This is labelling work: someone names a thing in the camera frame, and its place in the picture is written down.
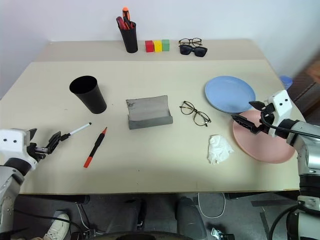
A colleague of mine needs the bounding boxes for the blue round container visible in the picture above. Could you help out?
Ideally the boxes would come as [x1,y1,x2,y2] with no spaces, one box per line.
[279,75,294,90]

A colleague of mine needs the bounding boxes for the orange black marker pen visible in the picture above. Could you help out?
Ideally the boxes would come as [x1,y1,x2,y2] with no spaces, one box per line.
[122,7,132,28]

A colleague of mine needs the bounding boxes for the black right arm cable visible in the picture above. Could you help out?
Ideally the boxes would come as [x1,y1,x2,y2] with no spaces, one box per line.
[260,109,320,139]

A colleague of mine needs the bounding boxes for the grey open glasses case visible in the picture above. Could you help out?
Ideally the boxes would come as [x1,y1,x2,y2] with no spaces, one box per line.
[125,94,174,131]

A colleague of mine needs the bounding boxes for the black lower body cable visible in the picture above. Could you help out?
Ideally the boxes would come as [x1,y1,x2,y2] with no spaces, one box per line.
[268,202,302,240]

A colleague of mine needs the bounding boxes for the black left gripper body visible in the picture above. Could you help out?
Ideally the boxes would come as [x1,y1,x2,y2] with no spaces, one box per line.
[26,142,49,162]

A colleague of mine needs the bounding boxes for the dark grey rounded shape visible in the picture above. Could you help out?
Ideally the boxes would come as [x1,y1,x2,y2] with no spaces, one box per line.
[174,196,208,240]

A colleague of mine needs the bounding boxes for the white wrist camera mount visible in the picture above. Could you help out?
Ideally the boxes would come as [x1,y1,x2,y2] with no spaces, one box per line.
[0,128,38,171]
[264,90,293,138]

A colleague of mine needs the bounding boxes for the black floor cable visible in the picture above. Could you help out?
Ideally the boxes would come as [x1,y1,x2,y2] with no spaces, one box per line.
[13,207,85,233]

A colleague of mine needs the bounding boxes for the black table crossbar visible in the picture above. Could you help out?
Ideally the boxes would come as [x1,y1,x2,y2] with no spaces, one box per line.
[14,194,91,205]

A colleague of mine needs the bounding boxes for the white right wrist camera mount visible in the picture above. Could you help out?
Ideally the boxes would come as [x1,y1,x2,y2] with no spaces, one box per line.
[264,90,293,138]

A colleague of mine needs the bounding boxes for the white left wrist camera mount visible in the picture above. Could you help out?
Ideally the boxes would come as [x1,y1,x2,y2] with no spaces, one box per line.
[0,128,38,171]

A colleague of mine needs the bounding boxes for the blue plate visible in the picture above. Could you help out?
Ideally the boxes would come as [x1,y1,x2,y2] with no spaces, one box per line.
[204,75,257,114]

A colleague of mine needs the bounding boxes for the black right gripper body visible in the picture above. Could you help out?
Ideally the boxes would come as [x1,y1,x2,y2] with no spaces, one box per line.
[259,101,276,136]

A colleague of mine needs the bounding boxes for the black pen holder cup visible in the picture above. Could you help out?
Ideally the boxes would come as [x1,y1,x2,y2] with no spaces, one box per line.
[119,20,139,54]

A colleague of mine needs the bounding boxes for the empty black cup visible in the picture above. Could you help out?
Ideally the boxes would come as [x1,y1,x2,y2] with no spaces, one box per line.
[69,75,108,115]

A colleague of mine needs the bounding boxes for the white floor cable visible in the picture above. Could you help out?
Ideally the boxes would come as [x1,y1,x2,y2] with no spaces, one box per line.
[198,192,226,218]

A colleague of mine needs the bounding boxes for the pink plate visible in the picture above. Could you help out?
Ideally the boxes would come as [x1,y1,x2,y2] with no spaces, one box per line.
[232,109,298,164]

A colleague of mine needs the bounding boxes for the metal caster wheel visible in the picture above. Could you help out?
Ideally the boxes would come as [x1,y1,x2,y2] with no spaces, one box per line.
[209,226,235,240]

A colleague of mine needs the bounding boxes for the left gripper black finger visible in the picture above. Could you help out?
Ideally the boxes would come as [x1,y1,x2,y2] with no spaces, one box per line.
[27,127,38,144]
[44,130,62,155]

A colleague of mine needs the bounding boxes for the red handled tool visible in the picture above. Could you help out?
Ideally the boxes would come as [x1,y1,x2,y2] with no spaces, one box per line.
[115,16,128,31]

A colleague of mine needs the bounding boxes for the long red black pen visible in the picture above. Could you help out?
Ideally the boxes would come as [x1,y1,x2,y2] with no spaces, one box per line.
[83,126,109,169]

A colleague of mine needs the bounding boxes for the white marker black cap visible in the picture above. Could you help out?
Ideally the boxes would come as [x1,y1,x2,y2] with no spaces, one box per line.
[59,122,93,142]

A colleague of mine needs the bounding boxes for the black sunglasses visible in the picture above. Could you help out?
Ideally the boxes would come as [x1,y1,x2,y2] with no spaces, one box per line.
[179,44,208,58]

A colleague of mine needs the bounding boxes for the white crumpled tissue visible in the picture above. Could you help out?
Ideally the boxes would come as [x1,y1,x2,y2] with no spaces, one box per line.
[206,134,235,165]

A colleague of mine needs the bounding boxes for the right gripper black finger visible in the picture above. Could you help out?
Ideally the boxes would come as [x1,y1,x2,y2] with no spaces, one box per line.
[248,100,267,111]
[230,114,264,135]

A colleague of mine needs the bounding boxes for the dark thin frame glasses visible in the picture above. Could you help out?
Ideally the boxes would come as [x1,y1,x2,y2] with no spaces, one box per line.
[179,100,212,127]

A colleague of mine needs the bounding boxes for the white shoe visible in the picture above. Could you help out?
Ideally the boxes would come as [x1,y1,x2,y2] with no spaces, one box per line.
[43,212,71,240]

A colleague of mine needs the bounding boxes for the brown thin frame glasses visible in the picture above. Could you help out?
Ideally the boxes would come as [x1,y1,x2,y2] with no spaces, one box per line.
[178,37,203,48]

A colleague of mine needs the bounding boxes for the brown wooden furniture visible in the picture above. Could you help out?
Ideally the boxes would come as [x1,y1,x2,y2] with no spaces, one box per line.
[291,56,320,122]

